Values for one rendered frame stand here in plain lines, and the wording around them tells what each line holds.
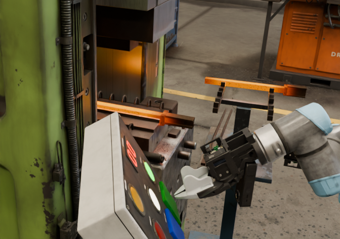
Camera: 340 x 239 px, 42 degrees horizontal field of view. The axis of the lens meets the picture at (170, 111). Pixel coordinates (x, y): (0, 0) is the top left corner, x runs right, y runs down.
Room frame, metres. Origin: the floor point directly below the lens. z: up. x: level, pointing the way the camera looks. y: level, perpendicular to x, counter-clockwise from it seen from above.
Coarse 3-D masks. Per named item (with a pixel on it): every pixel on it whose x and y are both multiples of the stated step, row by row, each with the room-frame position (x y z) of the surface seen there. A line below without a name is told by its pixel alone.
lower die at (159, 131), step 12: (144, 108) 1.35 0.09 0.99; (156, 108) 1.36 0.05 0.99; (132, 120) 1.25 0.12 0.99; (144, 120) 1.26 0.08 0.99; (156, 120) 1.25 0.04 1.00; (132, 132) 1.19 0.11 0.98; (144, 132) 1.19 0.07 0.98; (156, 132) 1.22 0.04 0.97; (144, 144) 1.16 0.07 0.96; (156, 144) 1.23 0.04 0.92
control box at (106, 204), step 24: (120, 120) 0.83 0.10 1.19; (96, 144) 0.75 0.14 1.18; (120, 144) 0.72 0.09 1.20; (96, 168) 0.66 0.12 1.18; (120, 168) 0.63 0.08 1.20; (144, 168) 0.78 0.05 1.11; (96, 192) 0.59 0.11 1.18; (120, 192) 0.56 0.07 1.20; (144, 192) 0.67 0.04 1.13; (96, 216) 0.53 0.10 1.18; (120, 216) 0.52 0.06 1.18; (144, 216) 0.58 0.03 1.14
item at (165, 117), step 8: (104, 104) 1.33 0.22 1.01; (112, 104) 1.33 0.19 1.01; (128, 112) 1.29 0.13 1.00; (136, 112) 1.28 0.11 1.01; (144, 112) 1.28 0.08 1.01; (152, 112) 1.29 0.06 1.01; (160, 112) 1.29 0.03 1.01; (160, 120) 1.25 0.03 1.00; (168, 120) 1.26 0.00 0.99; (176, 120) 1.26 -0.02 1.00; (184, 120) 1.24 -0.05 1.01; (192, 120) 1.23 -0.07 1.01
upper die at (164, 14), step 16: (96, 16) 1.20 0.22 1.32; (112, 16) 1.19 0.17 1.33; (128, 16) 1.17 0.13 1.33; (144, 16) 1.16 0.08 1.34; (160, 16) 1.21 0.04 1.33; (96, 32) 1.20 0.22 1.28; (112, 32) 1.19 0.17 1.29; (128, 32) 1.17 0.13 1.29; (144, 32) 1.16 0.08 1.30; (160, 32) 1.22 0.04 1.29
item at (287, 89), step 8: (208, 80) 1.84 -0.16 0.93; (216, 80) 1.83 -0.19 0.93; (224, 80) 1.83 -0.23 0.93; (232, 80) 1.84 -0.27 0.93; (248, 88) 1.81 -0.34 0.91; (256, 88) 1.80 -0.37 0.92; (264, 88) 1.79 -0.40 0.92; (280, 88) 1.78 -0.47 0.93; (288, 88) 1.79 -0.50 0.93; (296, 88) 1.78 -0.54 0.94; (304, 88) 1.77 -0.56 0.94; (296, 96) 1.77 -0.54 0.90; (304, 96) 1.77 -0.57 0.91
